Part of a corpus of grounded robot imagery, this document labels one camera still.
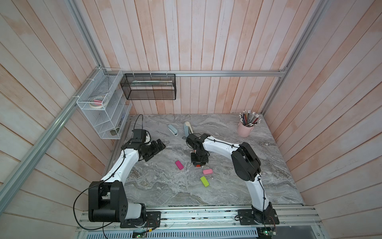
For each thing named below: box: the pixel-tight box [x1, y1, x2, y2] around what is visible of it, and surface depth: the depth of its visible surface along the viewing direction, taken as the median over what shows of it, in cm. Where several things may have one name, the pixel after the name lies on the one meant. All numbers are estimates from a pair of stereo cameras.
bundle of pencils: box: [238, 110, 260, 127], surface depth 103 cm
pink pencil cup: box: [237, 121, 255, 137], surface depth 108 cm
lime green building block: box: [199, 175, 210, 187], surface depth 87 cm
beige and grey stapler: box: [183, 120, 194, 138], surface depth 109 cm
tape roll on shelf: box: [89, 95, 106, 109], surface depth 74 cm
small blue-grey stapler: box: [167, 123, 179, 137], surface depth 110 cm
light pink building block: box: [202, 168, 214, 175], surface depth 92 cm
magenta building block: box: [175, 160, 185, 171], surface depth 95 cm
